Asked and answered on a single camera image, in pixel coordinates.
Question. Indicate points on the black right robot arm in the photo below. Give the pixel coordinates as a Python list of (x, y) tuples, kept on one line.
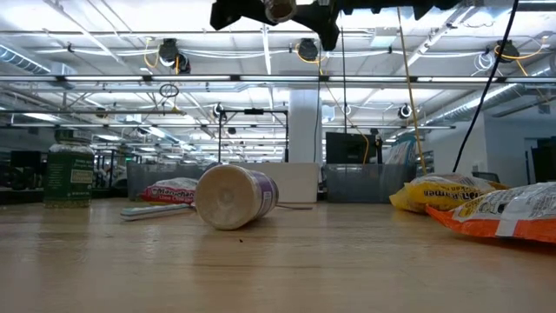
[(423, 11)]

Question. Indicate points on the red ramen packet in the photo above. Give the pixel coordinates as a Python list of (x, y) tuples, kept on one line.
[(169, 193)]

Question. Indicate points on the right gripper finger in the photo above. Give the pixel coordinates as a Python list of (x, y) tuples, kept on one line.
[(230, 11), (321, 17)]

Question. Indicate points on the dark office chair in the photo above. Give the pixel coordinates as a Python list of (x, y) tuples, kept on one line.
[(486, 176)]

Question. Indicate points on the black monitor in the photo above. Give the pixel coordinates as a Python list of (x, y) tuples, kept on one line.
[(349, 148)]

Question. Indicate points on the orange ramen packet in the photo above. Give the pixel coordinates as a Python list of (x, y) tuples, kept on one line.
[(499, 217)]

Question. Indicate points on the white plastic bin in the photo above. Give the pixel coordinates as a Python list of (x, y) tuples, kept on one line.
[(299, 182)]

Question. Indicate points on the blue ramen packet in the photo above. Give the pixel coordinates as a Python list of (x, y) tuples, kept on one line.
[(401, 152)]

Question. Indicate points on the grey translucent plastic bin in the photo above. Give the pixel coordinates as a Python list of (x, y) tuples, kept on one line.
[(356, 184), (191, 171)]

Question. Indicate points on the green label spice jar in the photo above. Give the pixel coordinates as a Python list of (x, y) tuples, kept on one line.
[(69, 174)]

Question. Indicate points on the silver ventilation duct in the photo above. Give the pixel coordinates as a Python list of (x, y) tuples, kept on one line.
[(21, 61), (460, 111)]

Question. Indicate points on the yellow ramen packet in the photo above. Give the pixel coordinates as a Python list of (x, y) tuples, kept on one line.
[(438, 193)]

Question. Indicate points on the black cabinet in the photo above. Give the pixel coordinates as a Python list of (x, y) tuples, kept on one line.
[(545, 161)]

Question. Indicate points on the white pillar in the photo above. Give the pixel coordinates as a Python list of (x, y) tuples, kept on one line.
[(306, 126)]

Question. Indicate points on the black background rig frame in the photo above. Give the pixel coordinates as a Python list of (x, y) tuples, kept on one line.
[(253, 111)]

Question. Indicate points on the purple label spice jar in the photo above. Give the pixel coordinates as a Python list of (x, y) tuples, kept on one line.
[(230, 197)]

